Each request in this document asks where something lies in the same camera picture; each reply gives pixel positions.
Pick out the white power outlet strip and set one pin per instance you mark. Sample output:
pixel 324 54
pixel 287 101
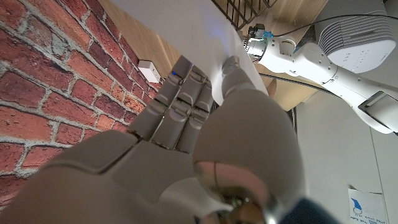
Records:
pixel 149 70

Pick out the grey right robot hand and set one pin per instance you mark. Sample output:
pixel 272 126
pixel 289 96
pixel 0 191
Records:
pixel 155 174

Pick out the brick print backdrop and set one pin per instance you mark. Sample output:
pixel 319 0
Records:
pixel 46 77

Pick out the white paper sign blue print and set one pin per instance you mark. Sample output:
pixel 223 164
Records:
pixel 367 208

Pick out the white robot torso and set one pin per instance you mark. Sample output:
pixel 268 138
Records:
pixel 354 40

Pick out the white file sheet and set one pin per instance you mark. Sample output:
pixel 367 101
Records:
pixel 192 31

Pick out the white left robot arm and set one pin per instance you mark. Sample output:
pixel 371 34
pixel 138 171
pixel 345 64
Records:
pixel 311 65

